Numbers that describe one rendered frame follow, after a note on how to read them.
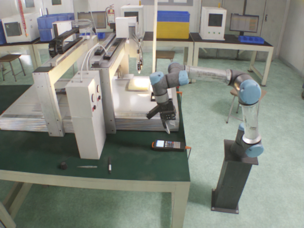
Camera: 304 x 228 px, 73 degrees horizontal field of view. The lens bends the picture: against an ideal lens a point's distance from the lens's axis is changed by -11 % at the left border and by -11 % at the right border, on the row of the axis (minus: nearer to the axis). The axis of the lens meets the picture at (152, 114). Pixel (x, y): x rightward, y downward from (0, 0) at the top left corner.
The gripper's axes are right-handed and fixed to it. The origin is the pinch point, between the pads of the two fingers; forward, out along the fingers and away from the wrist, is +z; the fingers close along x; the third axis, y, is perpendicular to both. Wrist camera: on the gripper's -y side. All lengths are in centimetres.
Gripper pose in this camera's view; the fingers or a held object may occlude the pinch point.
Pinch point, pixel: (168, 131)
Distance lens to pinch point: 134.4
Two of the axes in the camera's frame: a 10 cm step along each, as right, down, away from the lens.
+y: 9.6, -1.5, -2.5
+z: 2.6, 8.4, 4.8
